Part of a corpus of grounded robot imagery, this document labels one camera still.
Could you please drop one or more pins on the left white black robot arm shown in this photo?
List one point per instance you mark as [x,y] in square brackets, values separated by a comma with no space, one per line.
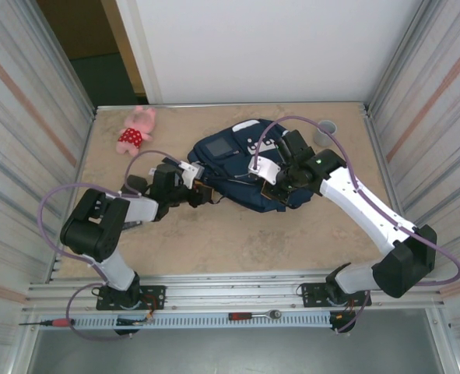
[142,208]

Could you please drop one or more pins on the pink plush toy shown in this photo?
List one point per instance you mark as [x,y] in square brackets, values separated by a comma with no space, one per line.
[132,136]

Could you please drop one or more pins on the aluminium frame rail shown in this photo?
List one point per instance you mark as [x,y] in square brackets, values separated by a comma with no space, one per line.
[233,290]

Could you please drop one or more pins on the navy blue backpack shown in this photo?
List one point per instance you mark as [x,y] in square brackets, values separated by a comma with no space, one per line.
[229,167]

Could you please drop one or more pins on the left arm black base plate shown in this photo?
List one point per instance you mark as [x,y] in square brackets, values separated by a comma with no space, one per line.
[155,292]

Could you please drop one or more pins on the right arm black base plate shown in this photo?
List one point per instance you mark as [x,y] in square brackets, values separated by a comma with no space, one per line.
[311,292]

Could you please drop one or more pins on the black pencil case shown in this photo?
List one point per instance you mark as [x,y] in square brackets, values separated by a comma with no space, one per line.
[136,184]

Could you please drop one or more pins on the corrugated side panel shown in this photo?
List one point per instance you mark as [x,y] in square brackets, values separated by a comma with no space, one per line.
[439,156]
[19,156]

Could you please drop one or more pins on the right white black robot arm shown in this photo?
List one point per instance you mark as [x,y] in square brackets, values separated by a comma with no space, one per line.
[362,206]

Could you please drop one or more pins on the grey cup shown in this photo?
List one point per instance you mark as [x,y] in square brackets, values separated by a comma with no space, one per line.
[325,138]

